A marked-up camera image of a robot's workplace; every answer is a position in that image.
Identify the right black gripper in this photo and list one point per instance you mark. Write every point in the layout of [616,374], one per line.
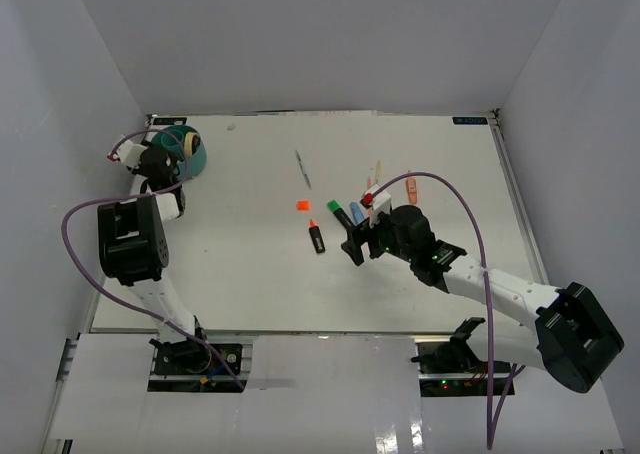
[360,235]

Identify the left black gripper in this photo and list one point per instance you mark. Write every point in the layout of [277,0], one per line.
[139,171]

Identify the black highlighter green cap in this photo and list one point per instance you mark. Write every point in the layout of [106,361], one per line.
[339,213]

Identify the black highlighter orange tip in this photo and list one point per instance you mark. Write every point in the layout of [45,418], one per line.
[316,237]

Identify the beige tape roll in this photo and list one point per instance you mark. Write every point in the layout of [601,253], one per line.
[191,144]

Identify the orange highlighter cap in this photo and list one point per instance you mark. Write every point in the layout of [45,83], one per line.
[302,205]

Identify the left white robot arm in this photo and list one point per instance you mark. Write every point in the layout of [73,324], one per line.
[133,248]

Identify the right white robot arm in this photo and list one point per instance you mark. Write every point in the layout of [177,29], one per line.
[562,331]

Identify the blue correction tape dispenser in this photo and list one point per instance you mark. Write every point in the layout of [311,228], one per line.
[356,212]

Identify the teal round organizer container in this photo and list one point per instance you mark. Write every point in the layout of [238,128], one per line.
[172,139]

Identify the green clear pen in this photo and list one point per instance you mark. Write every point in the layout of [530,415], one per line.
[303,170]

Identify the blue label sticker right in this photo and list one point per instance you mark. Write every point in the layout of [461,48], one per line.
[469,120]

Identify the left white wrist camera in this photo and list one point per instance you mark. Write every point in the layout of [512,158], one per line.
[128,154]

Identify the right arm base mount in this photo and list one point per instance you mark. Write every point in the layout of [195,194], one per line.
[447,366]

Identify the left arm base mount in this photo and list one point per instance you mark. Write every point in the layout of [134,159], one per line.
[189,367]

